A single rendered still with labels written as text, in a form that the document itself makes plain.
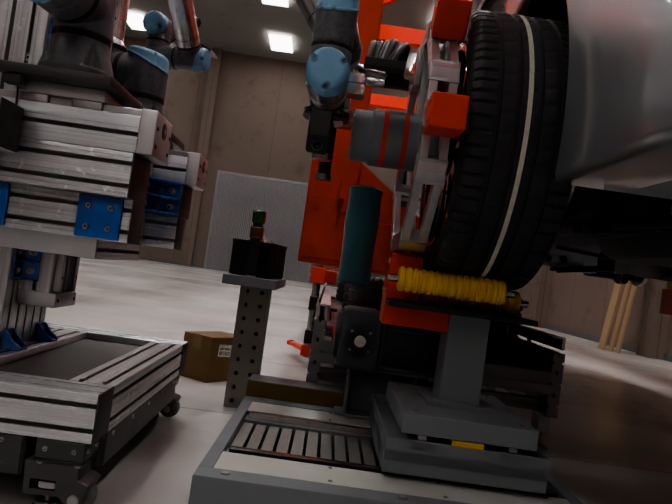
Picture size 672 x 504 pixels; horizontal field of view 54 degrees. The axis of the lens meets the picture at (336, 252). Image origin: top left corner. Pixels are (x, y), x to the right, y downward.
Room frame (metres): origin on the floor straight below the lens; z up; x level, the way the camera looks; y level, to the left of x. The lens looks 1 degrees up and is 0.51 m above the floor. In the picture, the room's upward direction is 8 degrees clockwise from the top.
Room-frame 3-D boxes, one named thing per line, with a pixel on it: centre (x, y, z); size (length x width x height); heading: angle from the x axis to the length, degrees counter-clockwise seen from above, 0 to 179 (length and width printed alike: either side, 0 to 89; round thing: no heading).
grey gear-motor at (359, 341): (2.01, -0.24, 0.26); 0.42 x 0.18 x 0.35; 90
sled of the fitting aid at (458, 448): (1.70, -0.34, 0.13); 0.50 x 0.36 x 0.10; 0
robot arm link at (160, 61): (1.87, 0.61, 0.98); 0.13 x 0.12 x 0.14; 77
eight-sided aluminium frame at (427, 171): (1.65, -0.17, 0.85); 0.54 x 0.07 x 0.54; 0
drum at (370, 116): (1.65, -0.10, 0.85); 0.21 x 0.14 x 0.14; 90
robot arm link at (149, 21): (2.15, 0.67, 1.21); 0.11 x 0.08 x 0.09; 167
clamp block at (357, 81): (1.48, 0.03, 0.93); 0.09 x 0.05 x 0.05; 90
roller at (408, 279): (1.53, -0.27, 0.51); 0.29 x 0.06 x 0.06; 90
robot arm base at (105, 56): (1.37, 0.59, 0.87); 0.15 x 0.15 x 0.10
